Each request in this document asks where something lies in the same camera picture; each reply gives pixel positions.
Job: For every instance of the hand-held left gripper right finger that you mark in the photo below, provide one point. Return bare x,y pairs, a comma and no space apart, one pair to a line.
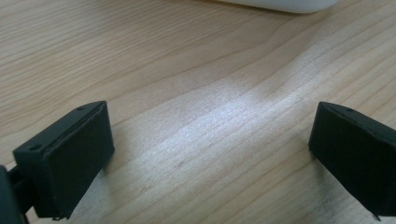
355,152

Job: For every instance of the white plastic bin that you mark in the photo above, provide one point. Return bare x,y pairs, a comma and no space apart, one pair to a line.
289,4

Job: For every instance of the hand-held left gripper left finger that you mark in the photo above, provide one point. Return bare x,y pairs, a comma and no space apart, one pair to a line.
71,161

